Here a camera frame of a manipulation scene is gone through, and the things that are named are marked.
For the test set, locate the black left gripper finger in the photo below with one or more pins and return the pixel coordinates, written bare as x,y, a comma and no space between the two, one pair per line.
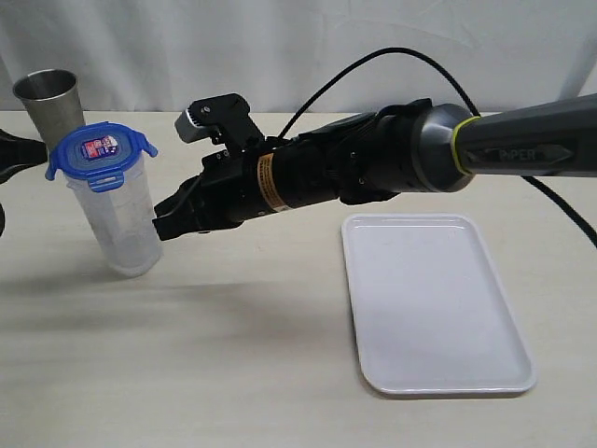
18,154

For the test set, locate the blue plastic snap lid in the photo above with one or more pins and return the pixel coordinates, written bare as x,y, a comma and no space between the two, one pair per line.
99,154

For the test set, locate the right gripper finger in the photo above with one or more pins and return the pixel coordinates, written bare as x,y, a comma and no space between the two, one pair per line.
175,215

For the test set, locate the white backdrop curtain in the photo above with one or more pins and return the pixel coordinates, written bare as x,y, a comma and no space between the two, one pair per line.
161,55

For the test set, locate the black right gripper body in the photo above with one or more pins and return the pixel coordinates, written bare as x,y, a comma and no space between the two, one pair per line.
227,193

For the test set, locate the white rectangular tray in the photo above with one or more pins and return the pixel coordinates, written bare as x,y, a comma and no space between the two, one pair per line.
430,314

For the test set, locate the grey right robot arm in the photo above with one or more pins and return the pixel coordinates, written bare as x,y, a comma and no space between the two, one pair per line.
366,158

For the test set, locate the tall translucent plastic container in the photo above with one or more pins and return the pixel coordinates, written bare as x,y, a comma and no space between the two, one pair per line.
119,210

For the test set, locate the stainless steel cup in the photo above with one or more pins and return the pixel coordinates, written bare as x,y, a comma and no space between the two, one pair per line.
51,100

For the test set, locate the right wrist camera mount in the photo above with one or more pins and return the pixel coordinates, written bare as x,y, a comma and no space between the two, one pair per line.
224,119

